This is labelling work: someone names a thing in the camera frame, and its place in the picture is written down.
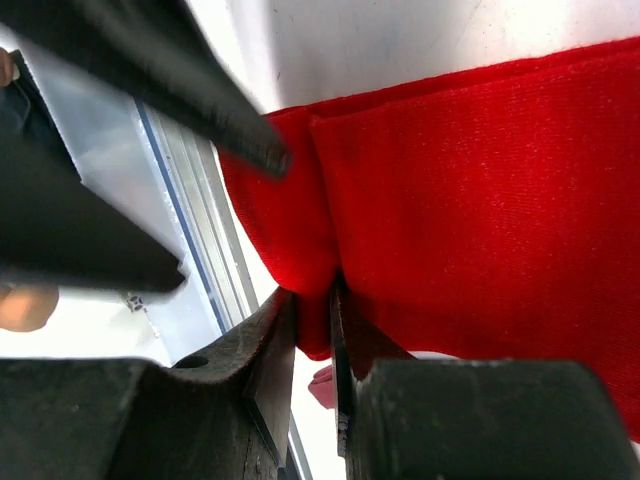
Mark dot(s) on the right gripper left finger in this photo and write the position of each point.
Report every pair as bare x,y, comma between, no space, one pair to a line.
248,372

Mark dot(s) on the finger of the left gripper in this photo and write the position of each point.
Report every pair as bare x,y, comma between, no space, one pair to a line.
56,231
155,52

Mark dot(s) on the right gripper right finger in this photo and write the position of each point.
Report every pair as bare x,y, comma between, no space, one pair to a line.
356,344

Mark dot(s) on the red christmas sock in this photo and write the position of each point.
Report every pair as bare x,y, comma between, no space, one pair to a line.
487,213

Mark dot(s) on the pink patterned sock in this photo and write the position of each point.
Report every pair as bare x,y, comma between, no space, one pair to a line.
322,387

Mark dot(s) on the aluminium frame rail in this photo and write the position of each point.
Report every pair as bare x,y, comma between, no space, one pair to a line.
130,418

